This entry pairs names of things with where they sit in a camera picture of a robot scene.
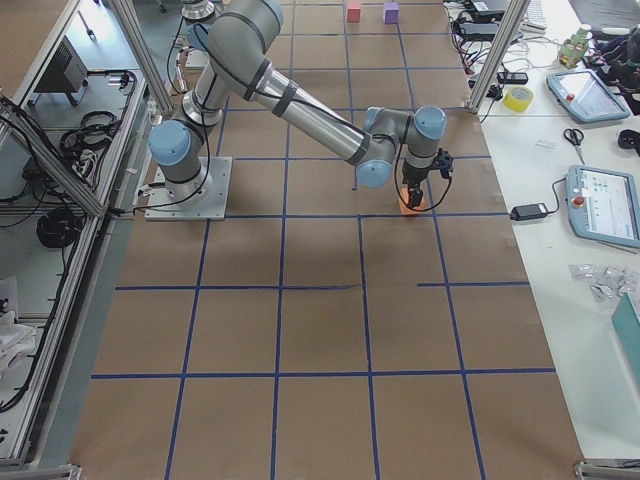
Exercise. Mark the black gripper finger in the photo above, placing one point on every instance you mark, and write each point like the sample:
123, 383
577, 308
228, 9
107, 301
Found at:
417, 198
408, 197

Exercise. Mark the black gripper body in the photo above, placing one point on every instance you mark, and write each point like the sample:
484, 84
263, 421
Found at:
414, 179

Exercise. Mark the orange foam cube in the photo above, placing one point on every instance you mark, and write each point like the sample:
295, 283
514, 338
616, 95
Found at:
403, 201

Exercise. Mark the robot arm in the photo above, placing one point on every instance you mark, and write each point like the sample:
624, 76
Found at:
391, 144

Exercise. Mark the black power brick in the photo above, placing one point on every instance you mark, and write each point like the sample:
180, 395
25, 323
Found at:
527, 212

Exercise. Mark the yellow tape roll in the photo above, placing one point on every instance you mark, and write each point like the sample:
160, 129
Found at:
518, 98

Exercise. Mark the black power adapter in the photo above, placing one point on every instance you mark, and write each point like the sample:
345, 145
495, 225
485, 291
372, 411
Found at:
478, 31

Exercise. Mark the purple foam cube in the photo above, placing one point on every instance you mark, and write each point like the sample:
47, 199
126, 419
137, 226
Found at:
390, 13

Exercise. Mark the red foam cube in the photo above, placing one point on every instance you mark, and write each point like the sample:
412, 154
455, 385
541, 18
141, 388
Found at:
353, 11

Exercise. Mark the near teach pendant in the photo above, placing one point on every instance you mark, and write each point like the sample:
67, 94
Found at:
603, 205

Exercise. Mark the teach pendant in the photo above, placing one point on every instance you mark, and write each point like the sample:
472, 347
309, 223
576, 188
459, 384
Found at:
586, 97
603, 205

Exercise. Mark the far teach pendant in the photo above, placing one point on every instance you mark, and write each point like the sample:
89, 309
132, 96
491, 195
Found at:
586, 97

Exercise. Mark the bag of screws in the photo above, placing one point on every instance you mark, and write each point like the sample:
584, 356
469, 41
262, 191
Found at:
606, 282

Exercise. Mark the teal box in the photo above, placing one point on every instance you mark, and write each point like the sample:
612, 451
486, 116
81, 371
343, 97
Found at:
625, 321

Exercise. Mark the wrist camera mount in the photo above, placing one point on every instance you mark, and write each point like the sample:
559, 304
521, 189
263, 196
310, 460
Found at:
443, 162

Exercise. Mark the black handled scissors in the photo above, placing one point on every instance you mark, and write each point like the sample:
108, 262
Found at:
575, 137

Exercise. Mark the aluminium frame post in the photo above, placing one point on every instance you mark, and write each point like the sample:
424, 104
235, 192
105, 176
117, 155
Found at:
503, 38

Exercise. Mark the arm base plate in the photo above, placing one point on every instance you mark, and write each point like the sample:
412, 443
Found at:
203, 198

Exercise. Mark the aluminium frame rail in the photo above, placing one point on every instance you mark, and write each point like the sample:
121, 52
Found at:
50, 214

